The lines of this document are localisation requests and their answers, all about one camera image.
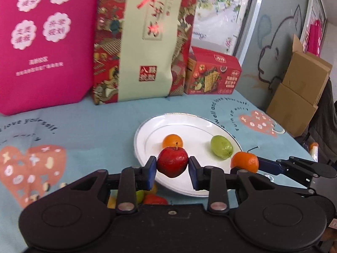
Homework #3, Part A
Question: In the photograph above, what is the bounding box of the large green guava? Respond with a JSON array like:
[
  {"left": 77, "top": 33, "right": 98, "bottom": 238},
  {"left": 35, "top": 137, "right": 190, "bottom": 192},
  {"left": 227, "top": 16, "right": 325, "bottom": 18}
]
[{"left": 136, "top": 190, "right": 144, "bottom": 205}]

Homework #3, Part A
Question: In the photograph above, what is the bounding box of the red pomegranate-like fruit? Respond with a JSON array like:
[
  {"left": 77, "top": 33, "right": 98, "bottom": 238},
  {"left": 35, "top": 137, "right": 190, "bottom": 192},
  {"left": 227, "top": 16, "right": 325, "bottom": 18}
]
[{"left": 142, "top": 194, "right": 168, "bottom": 205}]

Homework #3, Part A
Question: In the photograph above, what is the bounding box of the orange tangerine with stem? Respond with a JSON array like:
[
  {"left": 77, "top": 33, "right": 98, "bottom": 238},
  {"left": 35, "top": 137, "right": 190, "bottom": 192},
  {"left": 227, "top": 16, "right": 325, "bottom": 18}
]
[{"left": 230, "top": 151, "right": 259, "bottom": 173}]

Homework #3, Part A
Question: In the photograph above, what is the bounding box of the red apple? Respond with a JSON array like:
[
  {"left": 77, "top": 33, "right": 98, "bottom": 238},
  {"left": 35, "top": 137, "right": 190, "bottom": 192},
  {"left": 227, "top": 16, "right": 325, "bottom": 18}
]
[{"left": 156, "top": 144, "right": 189, "bottom": 178}]

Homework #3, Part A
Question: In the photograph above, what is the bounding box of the light green plum fruit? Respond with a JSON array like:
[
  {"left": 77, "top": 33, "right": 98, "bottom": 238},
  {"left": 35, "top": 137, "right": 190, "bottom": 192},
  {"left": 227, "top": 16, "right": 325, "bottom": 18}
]
[{"left": 210, "top": 135, "right": 233, "bottom": 159}]

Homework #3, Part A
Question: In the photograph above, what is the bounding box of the white oval plate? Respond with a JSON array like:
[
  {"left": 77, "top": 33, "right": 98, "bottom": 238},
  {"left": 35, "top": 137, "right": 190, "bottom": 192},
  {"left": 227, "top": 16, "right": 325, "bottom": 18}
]
[{"left": 133, "top": 112, "right": 243, "bottom": 198}]

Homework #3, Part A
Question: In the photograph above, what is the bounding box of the lower cardboard box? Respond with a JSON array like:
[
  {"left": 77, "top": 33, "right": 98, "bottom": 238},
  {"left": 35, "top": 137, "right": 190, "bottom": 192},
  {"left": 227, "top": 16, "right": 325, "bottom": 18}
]
[{"left": 266, "top": 83, "right": 318, "bottom": 137}]

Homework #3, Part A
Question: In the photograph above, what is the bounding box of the cardboard box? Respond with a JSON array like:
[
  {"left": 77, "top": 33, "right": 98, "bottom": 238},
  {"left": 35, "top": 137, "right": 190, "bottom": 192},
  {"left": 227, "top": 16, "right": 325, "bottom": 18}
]
[
  {"left": 266, "top": 83, "right": 318, "bottom": 137},
  {"left": 282, "top": 35, "right": 332, "bottom": 106}
]

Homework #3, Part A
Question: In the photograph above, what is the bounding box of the orange tangerine on plate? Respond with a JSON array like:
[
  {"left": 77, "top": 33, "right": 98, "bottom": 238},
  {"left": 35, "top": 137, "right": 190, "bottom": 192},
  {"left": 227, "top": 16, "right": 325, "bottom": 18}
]
[{"left": 162, "top": 134, "right": 183, "bottom": 148}]

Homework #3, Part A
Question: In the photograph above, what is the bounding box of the upper cardboard box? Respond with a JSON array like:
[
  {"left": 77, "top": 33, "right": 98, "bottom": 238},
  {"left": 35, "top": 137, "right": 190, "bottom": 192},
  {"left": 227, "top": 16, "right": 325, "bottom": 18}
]
[{"left": 282, "top": 35, "right": 332, "bottom": 106}]

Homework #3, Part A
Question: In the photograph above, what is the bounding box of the light blue printed tablecloth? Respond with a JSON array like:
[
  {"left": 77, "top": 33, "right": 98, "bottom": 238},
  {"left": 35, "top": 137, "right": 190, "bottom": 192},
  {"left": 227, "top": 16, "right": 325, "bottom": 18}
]
[{"left": 1, "top": 92, "right": 310, "bottom": 252}]

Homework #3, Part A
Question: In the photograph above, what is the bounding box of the red cracker box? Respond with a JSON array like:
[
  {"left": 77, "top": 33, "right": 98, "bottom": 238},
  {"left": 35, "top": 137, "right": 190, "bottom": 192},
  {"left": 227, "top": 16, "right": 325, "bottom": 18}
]
[{"left": 185, "top": 47, "right": 242, "bottom": 95}]

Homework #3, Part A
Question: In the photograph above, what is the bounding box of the red patterned gift bag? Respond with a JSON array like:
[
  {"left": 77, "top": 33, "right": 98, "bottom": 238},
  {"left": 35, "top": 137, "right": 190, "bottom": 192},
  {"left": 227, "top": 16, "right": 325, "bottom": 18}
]
[{"left": 92, "top": 0, "right": 197, "bottom": 105}]

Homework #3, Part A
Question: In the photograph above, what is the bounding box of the white framed window door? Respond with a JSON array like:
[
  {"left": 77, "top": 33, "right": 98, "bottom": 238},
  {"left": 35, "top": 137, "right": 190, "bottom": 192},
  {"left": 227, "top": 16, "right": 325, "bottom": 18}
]
[{"left": 191, "top": 0, "right": 253, "bottom": 55}]

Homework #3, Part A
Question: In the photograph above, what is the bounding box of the magenta fabric bag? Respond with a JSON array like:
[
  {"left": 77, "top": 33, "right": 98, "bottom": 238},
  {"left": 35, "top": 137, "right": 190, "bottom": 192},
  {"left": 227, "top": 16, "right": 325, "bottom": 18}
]
[{"left": 1, "top": 0, "right": 98, "bottom": 115}]

